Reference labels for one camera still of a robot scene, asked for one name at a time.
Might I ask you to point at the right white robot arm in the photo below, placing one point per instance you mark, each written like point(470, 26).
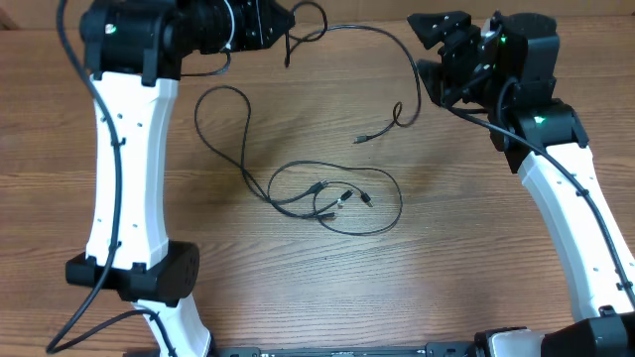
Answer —
point(501, 76)

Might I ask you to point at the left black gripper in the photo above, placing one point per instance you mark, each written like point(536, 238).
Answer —
point(256, 12)

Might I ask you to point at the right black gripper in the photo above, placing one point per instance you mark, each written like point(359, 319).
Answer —
point(440, 91)

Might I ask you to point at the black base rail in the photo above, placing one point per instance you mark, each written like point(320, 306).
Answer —
point(387, 349)

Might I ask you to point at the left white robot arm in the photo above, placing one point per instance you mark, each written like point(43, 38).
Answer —
point(132, 65)

